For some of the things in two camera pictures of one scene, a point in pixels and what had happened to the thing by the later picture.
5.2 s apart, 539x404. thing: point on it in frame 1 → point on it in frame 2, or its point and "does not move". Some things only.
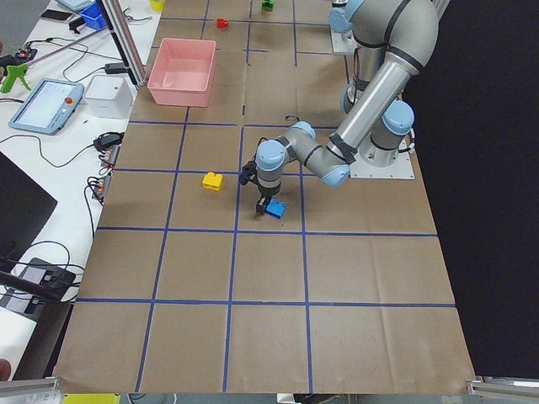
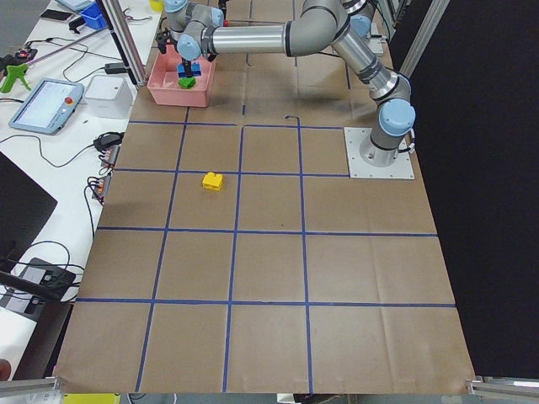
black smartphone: (56, 14) does not move
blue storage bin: (93, 18) does not move
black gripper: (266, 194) → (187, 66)
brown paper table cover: (189, 289) does not move
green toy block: (268, 5) → (187, 82)
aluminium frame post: (116, 14) does not move
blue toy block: (275, 208) → (181, 70)
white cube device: (109, 97) does not move
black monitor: (24, 207) does not move
